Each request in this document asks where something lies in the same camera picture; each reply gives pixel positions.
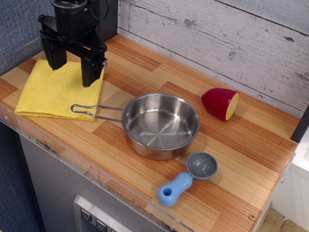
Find silver dispenser button panel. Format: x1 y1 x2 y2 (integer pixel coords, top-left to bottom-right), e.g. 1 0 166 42
73 195 134 232

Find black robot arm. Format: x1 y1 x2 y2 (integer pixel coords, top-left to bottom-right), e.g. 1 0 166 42
38 0 107 87

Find clear acrylic table guard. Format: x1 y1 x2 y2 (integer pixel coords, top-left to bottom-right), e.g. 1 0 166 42
0 35 299 232

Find grey toy fridge cabinet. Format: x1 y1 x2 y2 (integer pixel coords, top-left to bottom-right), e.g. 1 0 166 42
3 133 232 232

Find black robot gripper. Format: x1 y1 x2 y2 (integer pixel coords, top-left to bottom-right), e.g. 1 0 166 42
38 0 109 88

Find stainless steel pot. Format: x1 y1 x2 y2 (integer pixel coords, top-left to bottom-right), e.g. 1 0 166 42
70 92 200 160

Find blue grey toy scoop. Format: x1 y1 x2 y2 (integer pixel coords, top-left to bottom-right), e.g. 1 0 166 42
157 152 218 207

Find yellow cloth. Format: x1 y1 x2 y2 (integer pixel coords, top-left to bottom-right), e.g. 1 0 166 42
15 59 103 121

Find dark grey left post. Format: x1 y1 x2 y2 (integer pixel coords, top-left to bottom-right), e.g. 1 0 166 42
83 0 123 48

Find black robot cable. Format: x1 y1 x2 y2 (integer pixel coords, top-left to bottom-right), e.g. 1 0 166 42
83 0 111 24

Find red yellow toy fruit half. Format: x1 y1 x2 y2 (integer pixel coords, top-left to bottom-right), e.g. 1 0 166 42
201 88 240 121

